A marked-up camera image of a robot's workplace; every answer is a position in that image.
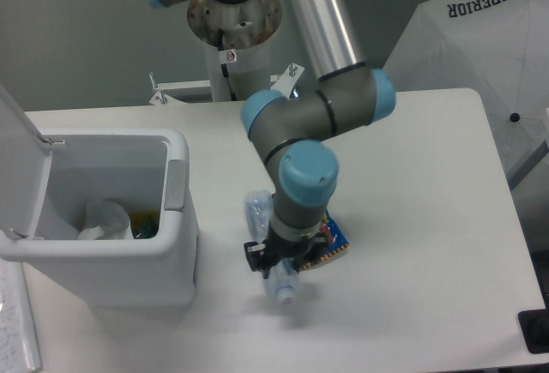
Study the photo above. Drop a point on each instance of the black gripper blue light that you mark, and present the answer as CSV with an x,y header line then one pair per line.
x,y
261,257

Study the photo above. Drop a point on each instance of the crushed clear plastic bottle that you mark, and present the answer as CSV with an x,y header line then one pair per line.
x,y
282,282

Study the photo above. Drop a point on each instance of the blue snack wrapper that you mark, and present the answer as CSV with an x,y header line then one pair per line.
x,y
337,243

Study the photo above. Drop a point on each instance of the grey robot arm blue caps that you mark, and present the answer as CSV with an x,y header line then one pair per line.
x,y
288,133

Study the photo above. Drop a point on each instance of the yellow green trash item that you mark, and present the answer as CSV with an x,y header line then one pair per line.
x,y
144,225

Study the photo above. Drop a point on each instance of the white plastic trash can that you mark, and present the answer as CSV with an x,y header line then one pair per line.
x,y
141,170

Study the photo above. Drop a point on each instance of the white crumpled paper trash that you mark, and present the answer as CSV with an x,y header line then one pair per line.
x,y
105,220

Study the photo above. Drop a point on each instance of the white trash can lid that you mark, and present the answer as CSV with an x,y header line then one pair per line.
x,y
25,169

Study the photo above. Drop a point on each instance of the black device at table edge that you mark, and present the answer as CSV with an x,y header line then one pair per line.
x,y
534,327

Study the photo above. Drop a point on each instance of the paper sheet in sleeve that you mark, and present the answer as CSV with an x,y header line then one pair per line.
x,y
19,343

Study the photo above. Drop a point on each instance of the white umbrella with lettering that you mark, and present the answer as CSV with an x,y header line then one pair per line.
x,y
498,48

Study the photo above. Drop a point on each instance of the white metal base bracket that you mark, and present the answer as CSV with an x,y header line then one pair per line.
x,y
170,92

